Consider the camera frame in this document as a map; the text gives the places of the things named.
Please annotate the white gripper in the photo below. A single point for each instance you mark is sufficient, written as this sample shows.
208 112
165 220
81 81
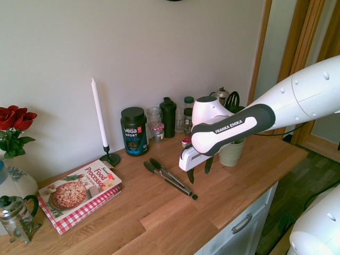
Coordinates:
189 159

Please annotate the black-tipped metal tongs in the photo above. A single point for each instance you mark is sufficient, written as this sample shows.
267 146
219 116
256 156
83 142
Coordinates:
170 177

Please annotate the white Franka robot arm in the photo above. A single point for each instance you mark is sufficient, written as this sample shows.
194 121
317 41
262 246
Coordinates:
305 87

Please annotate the green ribbed utensil holder cup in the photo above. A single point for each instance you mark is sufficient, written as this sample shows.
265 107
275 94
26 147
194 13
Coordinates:
231 156

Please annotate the black candle holder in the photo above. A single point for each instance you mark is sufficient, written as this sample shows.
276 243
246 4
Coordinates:
111 158

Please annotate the red round wrist knob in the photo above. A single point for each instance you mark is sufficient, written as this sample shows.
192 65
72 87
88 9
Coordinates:
186 142

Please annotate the black-lidded spice jar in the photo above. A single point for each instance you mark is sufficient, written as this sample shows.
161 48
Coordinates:
187 119

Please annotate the clear drinking glass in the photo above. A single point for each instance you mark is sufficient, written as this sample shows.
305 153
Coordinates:
179 119

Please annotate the small jar red checked lid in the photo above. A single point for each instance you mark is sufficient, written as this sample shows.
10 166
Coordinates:
157 131

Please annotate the black shaker bottle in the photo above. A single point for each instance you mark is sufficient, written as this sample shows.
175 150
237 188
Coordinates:
168 119

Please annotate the green-lidded clear bottle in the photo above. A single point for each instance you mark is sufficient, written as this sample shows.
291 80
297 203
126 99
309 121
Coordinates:
188 101

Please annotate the clear glass jar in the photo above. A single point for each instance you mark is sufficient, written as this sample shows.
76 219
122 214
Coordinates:
153 114

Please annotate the white kitchen cabinet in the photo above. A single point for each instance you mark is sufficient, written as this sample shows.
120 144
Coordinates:
247 231

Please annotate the black Vega protein tub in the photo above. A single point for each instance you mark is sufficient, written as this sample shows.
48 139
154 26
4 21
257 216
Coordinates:
134 132

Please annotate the black slotted spatula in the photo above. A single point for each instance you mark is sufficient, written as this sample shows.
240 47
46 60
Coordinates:
233 99

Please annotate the stainless steel kettle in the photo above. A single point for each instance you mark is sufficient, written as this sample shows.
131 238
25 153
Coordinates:
221 94

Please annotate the tall white candle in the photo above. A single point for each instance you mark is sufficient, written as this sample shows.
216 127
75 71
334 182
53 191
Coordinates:
99 114

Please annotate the red checked cookbook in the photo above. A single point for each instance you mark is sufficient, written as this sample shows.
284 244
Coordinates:
87 210

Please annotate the Food Processor cookbook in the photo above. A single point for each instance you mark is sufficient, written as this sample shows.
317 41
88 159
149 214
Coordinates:
77 190

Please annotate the white jug blue floral print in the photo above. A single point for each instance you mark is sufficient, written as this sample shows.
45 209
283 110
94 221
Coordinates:
16 183

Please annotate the glass French press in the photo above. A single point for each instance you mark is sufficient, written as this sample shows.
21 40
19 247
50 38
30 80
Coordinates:
16 217

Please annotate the red roses bouquet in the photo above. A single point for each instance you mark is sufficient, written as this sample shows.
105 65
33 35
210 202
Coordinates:
13 125

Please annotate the wooden wall trim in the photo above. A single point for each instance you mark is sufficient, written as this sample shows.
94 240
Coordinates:
261 53

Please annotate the wooden door frame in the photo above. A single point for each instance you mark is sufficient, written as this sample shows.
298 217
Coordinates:
300 40

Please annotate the black round wall clock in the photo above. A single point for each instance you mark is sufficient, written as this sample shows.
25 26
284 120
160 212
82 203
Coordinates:
174 0

